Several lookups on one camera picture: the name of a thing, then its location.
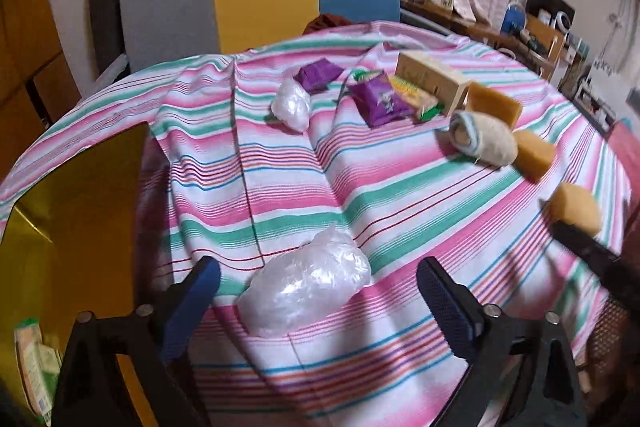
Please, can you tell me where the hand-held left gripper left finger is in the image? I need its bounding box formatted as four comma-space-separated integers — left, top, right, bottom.
50, 257, 222, 427

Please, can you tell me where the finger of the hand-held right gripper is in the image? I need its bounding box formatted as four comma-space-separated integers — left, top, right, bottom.
539, 199, 640, 308

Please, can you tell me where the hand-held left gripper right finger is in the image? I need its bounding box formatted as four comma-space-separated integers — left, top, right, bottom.
416, 257, 588, 427

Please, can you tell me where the yellow sponge block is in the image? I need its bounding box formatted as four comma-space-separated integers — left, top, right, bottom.
466, 83, 523, 128
512, 129, 557, 182
547, 183, 603, 238

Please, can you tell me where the large clear plastic bag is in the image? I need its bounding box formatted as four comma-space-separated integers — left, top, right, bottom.
236, 223, 373, 338

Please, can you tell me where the gold metal tin box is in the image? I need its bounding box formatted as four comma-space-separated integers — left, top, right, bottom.
0, 122, 151, 427

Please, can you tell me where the beige sock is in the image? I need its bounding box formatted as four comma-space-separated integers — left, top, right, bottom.
448, 110, 519, 166

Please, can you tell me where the green rice cracker packet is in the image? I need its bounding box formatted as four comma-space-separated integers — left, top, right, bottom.
390, 74, 446, 122

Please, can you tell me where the purple snack packet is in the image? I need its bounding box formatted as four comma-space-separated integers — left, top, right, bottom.
347, 72, 411, 128
292, 58, 345, 95

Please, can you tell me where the pink green striped tablecloth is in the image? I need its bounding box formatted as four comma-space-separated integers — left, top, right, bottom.
0, 21, 640, 427

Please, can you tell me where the small crumpled clear plastic bag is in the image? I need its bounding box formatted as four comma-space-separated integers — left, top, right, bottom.
271, 77, 312, 132

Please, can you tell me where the plain cream carton box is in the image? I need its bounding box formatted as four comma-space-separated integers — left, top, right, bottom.
397, 52, 471, 115

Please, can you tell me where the wooden side desk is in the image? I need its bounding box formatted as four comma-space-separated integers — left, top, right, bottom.
402, 0, 566, 80

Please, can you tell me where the wooden wardrobe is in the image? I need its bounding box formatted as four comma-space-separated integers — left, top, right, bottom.
0, 0, 83, 148

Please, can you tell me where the dark red cloth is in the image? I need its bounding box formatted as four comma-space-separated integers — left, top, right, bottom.
305, 13, 351, 35

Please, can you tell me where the black rolled mat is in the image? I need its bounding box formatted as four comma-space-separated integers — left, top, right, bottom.
89, 0, 128, 68

